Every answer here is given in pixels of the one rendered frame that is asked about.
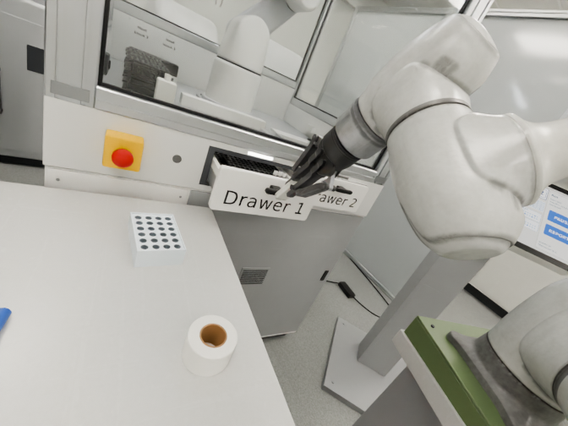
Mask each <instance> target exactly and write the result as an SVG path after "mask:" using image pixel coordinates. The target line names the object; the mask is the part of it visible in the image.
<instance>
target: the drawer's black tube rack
mask: <svg viewBox="0 0 568 426"><path fill-rule="evenodd" d="M214 155H215V157H216V159H217V160H218V162H219V164H220V166H221V165H225V166H229V163H230V164H233V165H238V166H242V167H248V168H253V169H256V170H261V171H264V172H271V173H274V171H275V170H276V171H278V172H279V170H278V169H277V168H276V167H275V166H272V165H268V164H264V163H261V162H257V161H251V160H248V159H244V158H241V157H237V156H231V155H228V154H223V153H220V152H216V151H215V154H214Z"/></svg>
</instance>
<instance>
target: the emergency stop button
mask: <svg viewBox="0 0 568 426"><path fill-rule="evenodd" d="M112 162H113V163H114V164H115V165H116V166H118V167H122V168H125V167H130V166H131V165H132V164H133V162H134V157H133V155H132V153H131V152H130V151H128V150H125V149H118V150H115V151H113V153H112Z"/></svg>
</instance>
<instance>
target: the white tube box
mask: <svg viewBox="0 0 568 426"><path fill-rule="evenodd" d="M128 235H129V240H130V246H131V251H132V257H133V262H134V267H147V266H162V265H182V264H183V259H184V256H185V253H186V250H187V249H186V248H185V245H184V242H183V239H182V236H181V234H180V231H179V229H178V225H177V223H176V221H175V218H174V215H173V214H156V213H140V212H130V215H129V220H128Z"/></svg>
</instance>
